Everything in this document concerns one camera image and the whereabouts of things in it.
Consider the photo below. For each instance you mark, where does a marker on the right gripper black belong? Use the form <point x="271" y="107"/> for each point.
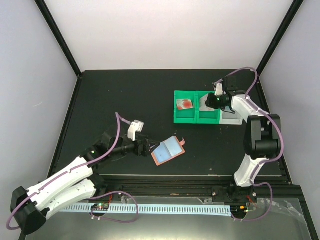
<point x="209" y="102"/>

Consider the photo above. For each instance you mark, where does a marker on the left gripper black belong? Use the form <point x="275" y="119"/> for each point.
<point x="140" y="152"/>

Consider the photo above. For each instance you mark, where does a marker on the brown leather card holder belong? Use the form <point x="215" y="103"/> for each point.
<point x="168" y="150"/>

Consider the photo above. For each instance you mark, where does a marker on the white flower card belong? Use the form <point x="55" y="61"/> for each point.
<point x="204" y="108"/>

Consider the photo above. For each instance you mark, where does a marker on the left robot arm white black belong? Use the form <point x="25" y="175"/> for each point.
<point x="32" y="207"/>

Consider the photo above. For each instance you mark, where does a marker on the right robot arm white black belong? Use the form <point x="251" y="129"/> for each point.
<point x="263" y="141"/>

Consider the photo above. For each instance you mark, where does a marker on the red circle card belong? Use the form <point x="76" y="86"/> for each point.
<point x="184" y="104"/>

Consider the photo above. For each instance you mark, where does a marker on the white bin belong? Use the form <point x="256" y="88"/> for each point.
<point x="229" y="118"/>

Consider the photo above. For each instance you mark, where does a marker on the middle green bin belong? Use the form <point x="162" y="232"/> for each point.
<point x="205" y="117"/>

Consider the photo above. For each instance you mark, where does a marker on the green bin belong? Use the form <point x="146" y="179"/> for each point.
<point x="184" y="116"/>
<point x="205" y="117"/>

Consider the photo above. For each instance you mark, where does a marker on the left green bin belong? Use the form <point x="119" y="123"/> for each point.
<point x="184" y="116"/>

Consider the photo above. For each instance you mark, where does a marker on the left circuit board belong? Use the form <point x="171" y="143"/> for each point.
<point x="100" y="207"/>

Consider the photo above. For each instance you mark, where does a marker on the circuit board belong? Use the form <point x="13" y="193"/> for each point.
<point x="239" y="209"/>
<point x="100" y="207"/>

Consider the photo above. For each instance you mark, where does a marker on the right circuit board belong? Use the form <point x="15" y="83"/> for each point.
<point x="239" y="209"/>

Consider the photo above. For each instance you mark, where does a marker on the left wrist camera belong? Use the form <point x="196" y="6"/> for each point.
<point x="135" y="127"/>

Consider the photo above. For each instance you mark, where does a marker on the white slotted cable duct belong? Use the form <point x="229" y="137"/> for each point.
<point x="153" y="209"/>

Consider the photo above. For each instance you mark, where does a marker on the black aluminium rail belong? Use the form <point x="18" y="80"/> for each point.
<point x="162" y="186"/>

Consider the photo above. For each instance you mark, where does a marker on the right black frame post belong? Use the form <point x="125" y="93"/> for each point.
<point x="282" y="29"/>

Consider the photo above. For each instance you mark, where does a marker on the black frame post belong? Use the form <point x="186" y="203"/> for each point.
<point x="48" y="17"/>
<point x="282" y="29"/>

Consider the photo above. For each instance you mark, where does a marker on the left black frame post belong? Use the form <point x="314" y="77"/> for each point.
<point x="48" y="17"/>

